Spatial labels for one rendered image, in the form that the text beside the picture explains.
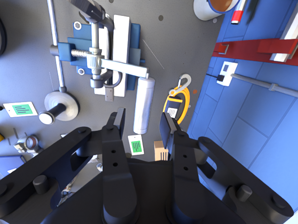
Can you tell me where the silver fluted hook sleeve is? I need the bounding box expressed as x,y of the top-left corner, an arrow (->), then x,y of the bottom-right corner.
87,47 -> 103,75

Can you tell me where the red wall rail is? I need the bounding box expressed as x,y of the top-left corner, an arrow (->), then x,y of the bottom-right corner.
211,38 -> 298,64

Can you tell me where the blue bench vise body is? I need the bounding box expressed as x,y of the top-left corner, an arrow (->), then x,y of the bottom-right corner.
58,22 -> 142,92

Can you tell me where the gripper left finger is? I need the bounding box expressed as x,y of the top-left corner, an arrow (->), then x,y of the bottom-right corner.
0,107 -> 141,224

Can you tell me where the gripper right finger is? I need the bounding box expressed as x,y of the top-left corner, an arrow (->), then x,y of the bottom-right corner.
159,112 -> 295,224

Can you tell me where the small white green tag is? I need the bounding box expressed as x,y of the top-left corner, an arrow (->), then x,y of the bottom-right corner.
127,134 -> 145,156

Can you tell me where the silver carabiner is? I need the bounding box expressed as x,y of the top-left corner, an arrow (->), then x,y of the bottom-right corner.
178,74 -> 192,90

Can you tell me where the white bar on rail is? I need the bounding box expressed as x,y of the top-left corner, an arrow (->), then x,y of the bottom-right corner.
270,15 -> 298,63

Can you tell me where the grey wall conduit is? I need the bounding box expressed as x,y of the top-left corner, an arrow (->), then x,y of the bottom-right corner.
230,73 -> 298,98

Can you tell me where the yellow rope lanyard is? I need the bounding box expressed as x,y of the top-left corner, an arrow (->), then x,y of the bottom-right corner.
163,85 -> 191,126

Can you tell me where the dark grey swivel eye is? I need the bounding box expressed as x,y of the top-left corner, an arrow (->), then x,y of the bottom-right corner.
69,0 -> 107,22

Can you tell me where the blue flat tray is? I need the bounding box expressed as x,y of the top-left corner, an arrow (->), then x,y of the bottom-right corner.
0,155 -> 27,178

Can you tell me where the silver disc spigot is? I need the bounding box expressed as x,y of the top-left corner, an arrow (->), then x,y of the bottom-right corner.
38,90 -> 81,126

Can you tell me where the red and white marker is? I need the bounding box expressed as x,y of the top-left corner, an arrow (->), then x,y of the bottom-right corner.
231,0 -> 247,25

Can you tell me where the navy lanyard pack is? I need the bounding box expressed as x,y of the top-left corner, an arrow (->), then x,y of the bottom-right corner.
166,97 -> 184,120

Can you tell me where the silver vise screw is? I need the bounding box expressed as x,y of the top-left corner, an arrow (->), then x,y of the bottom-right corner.
71,49 -> 90,59

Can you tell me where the silver pipe coupler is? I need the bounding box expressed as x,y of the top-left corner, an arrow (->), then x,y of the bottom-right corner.
13,134 -> 44,155

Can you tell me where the white tag with green label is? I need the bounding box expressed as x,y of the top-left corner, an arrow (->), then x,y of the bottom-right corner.
2,101 -> 38,118

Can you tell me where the tan box with black bars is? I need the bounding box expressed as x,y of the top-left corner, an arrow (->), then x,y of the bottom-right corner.
153,140 -> 169,162

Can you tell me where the grey scaffold hook body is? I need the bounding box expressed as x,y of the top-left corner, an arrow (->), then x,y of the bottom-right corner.
79,10 -> 115,89

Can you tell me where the silver crank with cylinder handle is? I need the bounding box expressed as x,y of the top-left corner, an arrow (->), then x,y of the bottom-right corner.
100,58 -> 156,135

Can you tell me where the white wall socket box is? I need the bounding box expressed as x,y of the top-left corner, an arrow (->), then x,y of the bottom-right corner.
216,60 -> 239,87

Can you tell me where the silver test ring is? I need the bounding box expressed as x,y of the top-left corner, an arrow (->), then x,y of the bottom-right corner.
102,70 -> 123,89

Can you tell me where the grey metal tag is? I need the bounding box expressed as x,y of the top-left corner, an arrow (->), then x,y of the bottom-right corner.
104,86 -> 115,102

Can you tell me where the silver vise handle bar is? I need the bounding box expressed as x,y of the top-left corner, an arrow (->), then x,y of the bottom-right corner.
46,0 -> 68,94

